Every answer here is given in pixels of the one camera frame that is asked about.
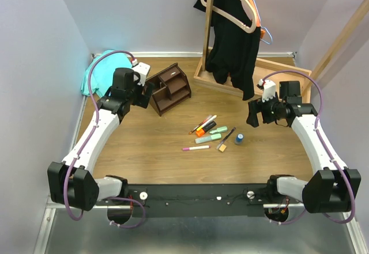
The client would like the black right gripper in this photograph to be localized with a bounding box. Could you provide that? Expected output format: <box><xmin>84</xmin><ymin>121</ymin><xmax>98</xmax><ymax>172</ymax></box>
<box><xmin>246</xmin><ymin>92</ymin><xmax>286</xmax><ymax>127</ymax></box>

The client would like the white yellow marker pen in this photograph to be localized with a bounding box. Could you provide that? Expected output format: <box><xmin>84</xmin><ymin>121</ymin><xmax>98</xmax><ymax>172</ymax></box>
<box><xmin>197</xmin><ymin>115</ymin><xmax>217</xmax><ymax>131</ymax></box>

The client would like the pale mint highlighter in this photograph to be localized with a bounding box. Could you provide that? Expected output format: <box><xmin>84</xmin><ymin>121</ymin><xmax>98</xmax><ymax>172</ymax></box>
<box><xmin>195</xmin><ymin>133</ymin><xmax>222</xmax><ymax>144</ymax></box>

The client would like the orange black highlighter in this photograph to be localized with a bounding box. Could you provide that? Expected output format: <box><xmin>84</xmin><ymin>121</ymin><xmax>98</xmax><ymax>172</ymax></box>
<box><xmin>196</xmin><ymin>121</ymin><xmax>217</xmax><ymax>137</ymax></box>

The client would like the red marker pen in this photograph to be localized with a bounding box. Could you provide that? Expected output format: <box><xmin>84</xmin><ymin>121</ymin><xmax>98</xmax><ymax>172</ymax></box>
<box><xmin>189</xmin><ymin>115</ymin><xmax>212</xmax><ymax>135</ymax></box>

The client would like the white pink marker pen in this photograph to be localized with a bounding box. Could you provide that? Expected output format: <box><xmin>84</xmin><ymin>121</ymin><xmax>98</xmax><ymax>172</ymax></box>
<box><xmin>182</xmin><ymin>145</ymin><xmax>210</xmax><ymax>151</ymax></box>

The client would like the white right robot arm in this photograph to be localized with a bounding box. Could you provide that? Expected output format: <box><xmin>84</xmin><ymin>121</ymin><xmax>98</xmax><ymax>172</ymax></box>
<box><xmin>246</xmin><ymin>79</ymin><xmax>361</xmax><ymax>214</ymax></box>

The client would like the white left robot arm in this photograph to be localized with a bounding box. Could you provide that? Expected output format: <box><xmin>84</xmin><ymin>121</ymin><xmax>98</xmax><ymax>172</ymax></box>
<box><xmin>47</xmin><ymin>62</ymin><xmax>153</xmax><ymax>211</ymax></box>

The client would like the dark wooden desk organizer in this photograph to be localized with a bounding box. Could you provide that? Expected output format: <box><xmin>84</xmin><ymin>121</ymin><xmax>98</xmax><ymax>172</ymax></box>
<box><xmin>145</xmin><ymin>63</ymin><xmax>192</xmax><ymax>116</ymax></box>

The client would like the blue ink bottle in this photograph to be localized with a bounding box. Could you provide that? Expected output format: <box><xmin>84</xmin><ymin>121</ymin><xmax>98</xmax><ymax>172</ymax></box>
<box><xmin>235</xmin><ymin>134</ymin><xmax>244</xmax><ymax>145</ymax></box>

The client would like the green highlighter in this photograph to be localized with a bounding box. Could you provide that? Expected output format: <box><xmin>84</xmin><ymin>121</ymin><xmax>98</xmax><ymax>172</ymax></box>
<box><xmin>209</xmin><ymin>126</ymin><xmax>228</xmax><ymax>134</ymax></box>

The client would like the tan eraser block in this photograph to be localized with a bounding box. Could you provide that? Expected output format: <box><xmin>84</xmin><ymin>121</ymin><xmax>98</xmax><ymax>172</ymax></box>
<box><xmin>219</xmin><ymin>145</ymin><xmax>227</xmax><ymax>153</ymax></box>

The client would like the turquoise t-shirt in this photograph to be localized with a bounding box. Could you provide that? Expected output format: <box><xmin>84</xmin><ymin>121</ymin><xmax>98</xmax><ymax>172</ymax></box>
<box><xmin>80</xmin><ymin>50</ymin><xmax>132</xmax><ymax>97</ymax></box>

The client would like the wooden clothes rack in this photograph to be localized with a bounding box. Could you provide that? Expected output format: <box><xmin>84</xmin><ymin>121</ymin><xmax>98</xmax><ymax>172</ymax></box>
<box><xmin>194</xmin><ymin>0</ymin><xmax>368</xmax><ymax>96</ymax></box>

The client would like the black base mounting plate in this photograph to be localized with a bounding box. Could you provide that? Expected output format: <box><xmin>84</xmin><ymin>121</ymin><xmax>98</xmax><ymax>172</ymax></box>
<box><xmin>129</xmin><ymin>183</ymin><xmax>287</xmax><ymax>218</ymax></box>

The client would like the black hanging garment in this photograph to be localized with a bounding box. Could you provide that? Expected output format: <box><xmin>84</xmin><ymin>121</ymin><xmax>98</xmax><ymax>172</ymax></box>
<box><xmin>205</xmin><ymin>0</ymin><xmax>261</xmax><ymax>101</ymax></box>

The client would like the beige wooden hanger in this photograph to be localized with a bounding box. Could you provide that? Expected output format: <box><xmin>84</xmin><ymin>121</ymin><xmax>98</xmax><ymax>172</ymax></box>
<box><xmin>199</xmin><ymin>0</ymin><xmax>258</xmax><ymax>35</ymax></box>

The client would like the orange plastic hanger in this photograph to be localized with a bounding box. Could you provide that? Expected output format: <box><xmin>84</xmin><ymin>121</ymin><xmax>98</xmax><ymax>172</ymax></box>
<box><xmin>234</xmin><ymin>0</ymin><xmax>266</xmax><ymax>39</ymax></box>

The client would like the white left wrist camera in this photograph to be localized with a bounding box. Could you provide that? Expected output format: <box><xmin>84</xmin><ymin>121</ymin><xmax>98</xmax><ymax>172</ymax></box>
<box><xmin>132</xmin><ymin>62</ymin><xmax>150</xmax><ymax>86</ymax></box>

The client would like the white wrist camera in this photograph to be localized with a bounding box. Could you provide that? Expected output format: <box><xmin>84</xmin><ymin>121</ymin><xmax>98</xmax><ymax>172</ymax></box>
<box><xmin>257</xmin><ymin>79</ymin><xmax>276</xmax><ymax>103</ymax></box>
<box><xmin>132</xmin><ymin>62</ymin><xmax>150</xmax><ymax>86</ymax></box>

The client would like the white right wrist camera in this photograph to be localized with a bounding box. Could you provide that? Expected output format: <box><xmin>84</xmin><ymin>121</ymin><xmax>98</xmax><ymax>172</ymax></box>
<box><xmin>257</xmin><ymin>79</ymin><xmax>276</xmax><ymax>103</ymax></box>

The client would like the light blue wire hanger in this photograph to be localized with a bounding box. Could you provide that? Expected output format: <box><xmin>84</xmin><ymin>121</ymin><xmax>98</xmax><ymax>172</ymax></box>
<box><xmin>252</xmin><ymin>0</ymin><xmax>273</xmax><ymax>45</ymax></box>

